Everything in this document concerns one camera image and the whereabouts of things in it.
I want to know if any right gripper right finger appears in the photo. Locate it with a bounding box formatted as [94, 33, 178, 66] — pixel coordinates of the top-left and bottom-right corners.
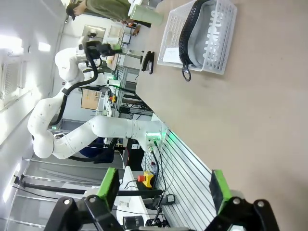
[204, 169, 281, 231]

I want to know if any brown cardboard board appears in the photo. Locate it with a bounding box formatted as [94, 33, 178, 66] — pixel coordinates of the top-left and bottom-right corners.
[80, 88, 102, 109]

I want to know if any black base cable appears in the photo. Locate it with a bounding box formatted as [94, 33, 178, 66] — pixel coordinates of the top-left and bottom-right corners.
[150, 141, 169, 193]

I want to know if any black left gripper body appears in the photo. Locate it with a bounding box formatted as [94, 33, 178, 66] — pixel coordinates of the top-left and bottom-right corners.
[85, 40, 104, 58]

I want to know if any pale green plastic cup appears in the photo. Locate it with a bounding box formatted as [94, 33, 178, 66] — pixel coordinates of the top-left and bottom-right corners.
[131, 3, 165, 26]

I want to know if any person in olive shirt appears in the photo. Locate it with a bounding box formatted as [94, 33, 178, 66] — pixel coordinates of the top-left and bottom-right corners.
[66, 0, 152, 28]

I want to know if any grey slotted aluminium plate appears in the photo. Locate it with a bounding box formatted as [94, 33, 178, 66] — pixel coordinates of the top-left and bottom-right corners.
[141, 128, 217, 231]

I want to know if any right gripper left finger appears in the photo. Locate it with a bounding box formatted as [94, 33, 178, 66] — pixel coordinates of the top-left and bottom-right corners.
[44, 167, 125, 231]

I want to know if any white perforated plastic basket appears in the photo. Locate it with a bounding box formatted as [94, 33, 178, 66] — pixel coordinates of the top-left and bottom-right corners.
[156, 0, 238, 75]

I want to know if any black stapler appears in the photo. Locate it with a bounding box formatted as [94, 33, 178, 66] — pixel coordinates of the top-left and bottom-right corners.
[141, 51, 155, 75]

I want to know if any white snooze light clock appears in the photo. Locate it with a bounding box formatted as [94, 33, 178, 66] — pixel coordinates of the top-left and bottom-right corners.
[162, 47, 183, 64]

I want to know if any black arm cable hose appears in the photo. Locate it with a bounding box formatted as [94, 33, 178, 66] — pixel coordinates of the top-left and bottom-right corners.
[49, 47, 99, 127]

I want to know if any yellow red emergency stop button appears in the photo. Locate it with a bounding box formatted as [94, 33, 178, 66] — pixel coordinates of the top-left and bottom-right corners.
[137, 172, 154, 188]

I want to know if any black tripod pole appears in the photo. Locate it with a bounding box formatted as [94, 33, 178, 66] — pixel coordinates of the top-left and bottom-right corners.
[12, 175, 164, 196]

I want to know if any grey CAMPUS zipper pouch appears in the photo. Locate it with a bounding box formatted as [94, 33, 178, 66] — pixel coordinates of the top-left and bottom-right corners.
[178, 0, 226, 82]

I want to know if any ceiling air conditioner unit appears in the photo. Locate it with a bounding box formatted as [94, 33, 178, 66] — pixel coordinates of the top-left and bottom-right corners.
[0, 54, 25, 102]

